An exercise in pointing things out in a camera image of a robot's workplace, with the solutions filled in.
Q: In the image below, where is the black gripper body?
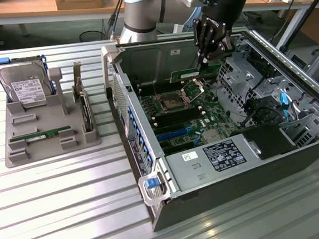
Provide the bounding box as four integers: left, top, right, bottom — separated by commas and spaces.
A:
199, 0, 253, 36

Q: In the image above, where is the green RAM stick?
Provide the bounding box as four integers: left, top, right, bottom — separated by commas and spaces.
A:
169, 63, 222, 84
9, 125, 72, 143

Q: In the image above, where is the perforated metal drive cage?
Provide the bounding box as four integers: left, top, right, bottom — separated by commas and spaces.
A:
214, 53, 259, 112

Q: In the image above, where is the metal socket cover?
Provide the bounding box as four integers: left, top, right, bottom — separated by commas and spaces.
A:
179, 77, 207, 101

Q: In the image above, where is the green motherboard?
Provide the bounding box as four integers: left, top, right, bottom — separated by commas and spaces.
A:
138, 75, 237, 157

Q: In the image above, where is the thin socket locking lever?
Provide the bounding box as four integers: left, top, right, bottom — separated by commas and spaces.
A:
150, 77, 160, 99

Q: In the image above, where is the CPU socket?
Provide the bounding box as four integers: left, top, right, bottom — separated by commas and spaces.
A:
157, 92, 188, 114

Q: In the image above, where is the black tripod pole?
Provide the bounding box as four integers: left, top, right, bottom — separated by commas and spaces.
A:
276, 0, 319, 53

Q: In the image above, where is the blue expansion slot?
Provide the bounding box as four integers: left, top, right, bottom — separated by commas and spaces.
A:
156, 126, 195, 142

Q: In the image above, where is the black plastic shroud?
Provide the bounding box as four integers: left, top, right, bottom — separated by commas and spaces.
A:
241, 120, 300, 160

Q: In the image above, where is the silver disk bay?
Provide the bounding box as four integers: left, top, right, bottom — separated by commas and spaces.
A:
278, 113, 319, 149

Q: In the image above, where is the grey power supply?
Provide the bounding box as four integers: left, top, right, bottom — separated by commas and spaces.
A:
163, 132, 264, 194

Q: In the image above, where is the black graphics card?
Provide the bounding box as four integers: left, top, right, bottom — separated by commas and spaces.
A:
69, 60, 96, 135

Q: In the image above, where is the open black PC case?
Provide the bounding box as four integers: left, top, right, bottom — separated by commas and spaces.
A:
100, 23, 319, 236

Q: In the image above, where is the blue case latch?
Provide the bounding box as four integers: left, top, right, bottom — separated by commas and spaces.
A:
144, 178, 158, 189

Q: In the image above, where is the grey plastic parts rack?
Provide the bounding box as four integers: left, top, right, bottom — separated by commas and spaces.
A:
0, 64, 105, 169

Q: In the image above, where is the hard disk in blue caddy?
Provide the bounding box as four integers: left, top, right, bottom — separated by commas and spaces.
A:
0, 52, 58, 111

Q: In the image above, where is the wooden desk with box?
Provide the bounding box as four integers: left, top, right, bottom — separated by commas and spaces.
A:
0, 0, 129, 52

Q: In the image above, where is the black power wire bundle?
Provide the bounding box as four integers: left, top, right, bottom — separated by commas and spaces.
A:
235, 72, 283, 127

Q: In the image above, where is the blue disk wire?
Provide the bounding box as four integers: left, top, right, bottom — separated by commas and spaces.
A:
279, 91, 292, 124

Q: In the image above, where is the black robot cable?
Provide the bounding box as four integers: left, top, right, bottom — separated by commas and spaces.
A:
106, 0, 131, 41

